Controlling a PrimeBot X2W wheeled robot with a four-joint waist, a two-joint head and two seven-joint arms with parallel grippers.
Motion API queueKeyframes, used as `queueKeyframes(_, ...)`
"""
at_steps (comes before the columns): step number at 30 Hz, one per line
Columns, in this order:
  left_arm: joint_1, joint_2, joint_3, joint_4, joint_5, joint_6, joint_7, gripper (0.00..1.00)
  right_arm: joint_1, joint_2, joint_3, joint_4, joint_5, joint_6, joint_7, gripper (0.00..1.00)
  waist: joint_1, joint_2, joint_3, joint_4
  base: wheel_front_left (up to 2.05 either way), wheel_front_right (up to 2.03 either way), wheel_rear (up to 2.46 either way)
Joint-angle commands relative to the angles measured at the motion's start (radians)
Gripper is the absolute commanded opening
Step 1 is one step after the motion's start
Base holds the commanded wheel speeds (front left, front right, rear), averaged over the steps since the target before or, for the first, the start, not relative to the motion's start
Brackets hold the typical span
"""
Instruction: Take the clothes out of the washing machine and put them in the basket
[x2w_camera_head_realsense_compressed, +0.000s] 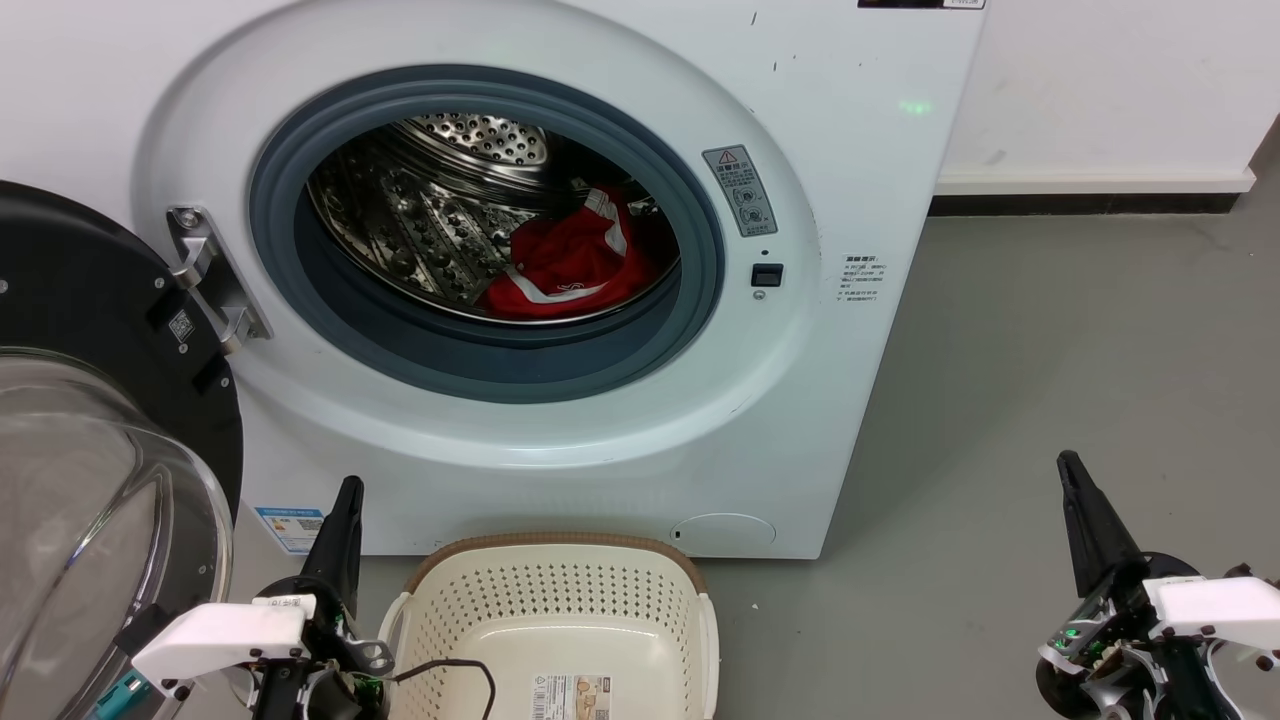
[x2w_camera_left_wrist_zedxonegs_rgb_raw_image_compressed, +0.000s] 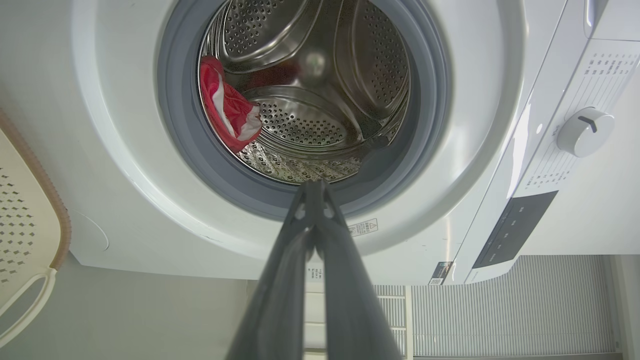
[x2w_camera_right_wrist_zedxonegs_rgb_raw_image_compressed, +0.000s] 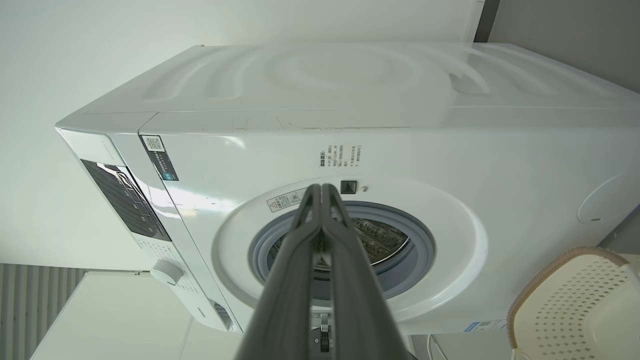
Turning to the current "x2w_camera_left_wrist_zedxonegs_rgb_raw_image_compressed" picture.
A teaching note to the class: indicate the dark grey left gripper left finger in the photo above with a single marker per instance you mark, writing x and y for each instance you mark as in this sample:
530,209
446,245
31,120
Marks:
280,300

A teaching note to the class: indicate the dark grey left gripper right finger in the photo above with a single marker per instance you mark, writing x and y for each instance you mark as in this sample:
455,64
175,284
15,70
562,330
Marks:
355,305

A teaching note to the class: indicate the red and white cloth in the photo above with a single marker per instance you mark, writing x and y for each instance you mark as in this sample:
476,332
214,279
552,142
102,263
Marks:
225,107

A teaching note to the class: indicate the black washing machine control panel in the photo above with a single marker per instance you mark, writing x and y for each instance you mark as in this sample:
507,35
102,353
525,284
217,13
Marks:
515,230

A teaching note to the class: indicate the stainless steel washing machine drum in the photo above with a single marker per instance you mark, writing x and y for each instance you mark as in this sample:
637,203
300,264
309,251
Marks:
320,115

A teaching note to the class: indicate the beige perforated laundry basket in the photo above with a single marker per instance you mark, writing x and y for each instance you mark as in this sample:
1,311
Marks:
25,220

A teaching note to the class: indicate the white control dial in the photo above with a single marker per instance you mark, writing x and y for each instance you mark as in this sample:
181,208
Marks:
585,132

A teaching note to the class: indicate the clear sticker with black text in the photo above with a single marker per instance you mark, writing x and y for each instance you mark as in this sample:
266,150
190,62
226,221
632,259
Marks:
315,273

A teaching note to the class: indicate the grey warning sticker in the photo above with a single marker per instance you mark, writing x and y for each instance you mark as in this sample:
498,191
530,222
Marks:
363,227

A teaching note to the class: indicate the dark QR code sticker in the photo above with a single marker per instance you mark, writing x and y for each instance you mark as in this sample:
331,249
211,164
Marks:
440,273

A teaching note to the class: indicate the white slatted window blind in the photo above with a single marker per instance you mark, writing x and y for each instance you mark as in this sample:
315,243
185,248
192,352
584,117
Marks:
510,310

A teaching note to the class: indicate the grey rubber door gasket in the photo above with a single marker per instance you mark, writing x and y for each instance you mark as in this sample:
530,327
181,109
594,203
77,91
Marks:
185,140

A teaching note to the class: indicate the white front-load washing machine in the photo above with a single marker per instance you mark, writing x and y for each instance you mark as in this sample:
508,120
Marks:
125,150

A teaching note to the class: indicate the white detergent drawer front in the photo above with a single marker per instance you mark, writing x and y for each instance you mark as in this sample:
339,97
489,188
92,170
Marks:
617,20

